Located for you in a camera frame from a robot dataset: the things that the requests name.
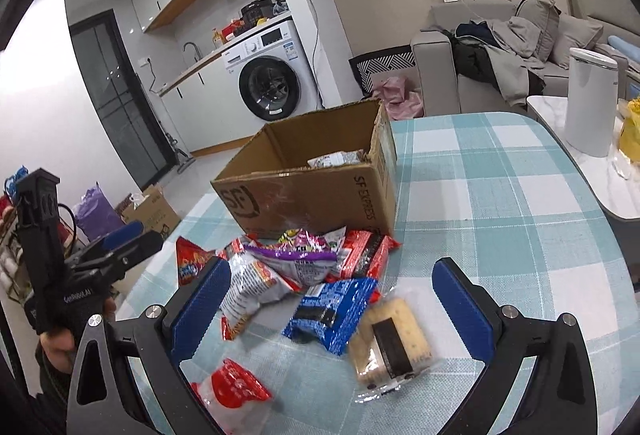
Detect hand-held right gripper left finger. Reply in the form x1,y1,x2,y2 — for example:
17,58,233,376
65,257,233,435

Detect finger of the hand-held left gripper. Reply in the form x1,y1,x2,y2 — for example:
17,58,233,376
65,230,166,285
85,221,147,257

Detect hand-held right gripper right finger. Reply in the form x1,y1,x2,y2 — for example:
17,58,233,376
432,257,598,435

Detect red snack packet blue label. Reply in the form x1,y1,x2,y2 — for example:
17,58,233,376
175,236,217,288

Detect white red chip bag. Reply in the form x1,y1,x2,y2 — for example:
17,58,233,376
217,240,297,341

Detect clear cracker packet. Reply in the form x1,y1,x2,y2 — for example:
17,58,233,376
347,297,436,391

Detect red white clear packet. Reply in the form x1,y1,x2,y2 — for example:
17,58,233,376
190,357,273,435

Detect red black snack packet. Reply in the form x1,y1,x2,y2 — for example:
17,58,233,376
340,230,403,281

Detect purple snack packet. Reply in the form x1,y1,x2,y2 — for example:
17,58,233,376
242,226,348,288

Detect blue cookie packet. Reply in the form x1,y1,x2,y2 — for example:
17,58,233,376
281,277,380,356

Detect brown cardboard box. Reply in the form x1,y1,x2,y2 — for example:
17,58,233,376
210,98,398,241

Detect white snack packet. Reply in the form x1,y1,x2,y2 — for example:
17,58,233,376
306,150,371,168

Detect person's left forearm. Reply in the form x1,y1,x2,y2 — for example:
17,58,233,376
30,357,71,435

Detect person's left hand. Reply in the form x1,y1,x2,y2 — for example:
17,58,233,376
34,296,117,373

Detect purple bag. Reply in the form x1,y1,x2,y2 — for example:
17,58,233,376
72,182,125,243

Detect small cardboard box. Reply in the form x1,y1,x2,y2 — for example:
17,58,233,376
117,185,182,238

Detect teal checkered tablecloth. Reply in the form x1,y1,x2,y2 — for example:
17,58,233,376
115,112,640,435

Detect black glass door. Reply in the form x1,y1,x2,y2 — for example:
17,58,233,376
69,10,168,203

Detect kitchen counter cabinet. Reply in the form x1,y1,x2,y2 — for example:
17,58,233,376
159,47,251,156

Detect white side table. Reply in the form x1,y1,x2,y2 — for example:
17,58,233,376
526,95,640,222

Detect white washing machine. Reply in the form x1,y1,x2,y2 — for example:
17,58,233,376
221,17,323,123

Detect pink cloth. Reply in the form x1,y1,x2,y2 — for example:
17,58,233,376
370,76,425,120

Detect beige sofa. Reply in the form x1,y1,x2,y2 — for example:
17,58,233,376
411,0,640,116

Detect white cylindrical bin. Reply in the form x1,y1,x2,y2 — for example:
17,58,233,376
564,47,621,159

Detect yellow plastic bag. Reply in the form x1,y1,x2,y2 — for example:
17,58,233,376
617,97,640,166

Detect black white patterned cushion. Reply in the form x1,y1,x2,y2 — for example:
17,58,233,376
348,45,416,98

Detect dark clothes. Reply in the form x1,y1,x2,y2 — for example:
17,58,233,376
447,22,507,88

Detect black rice cooker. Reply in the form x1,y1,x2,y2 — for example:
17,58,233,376
240,0,275,26

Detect grey jacket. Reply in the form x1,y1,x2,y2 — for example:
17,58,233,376
487,17,549,108

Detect grey cushion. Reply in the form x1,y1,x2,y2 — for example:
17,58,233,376
515,0,561,63
547,12,604,70

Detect blue roll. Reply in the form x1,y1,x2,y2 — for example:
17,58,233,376
607,35,640,66

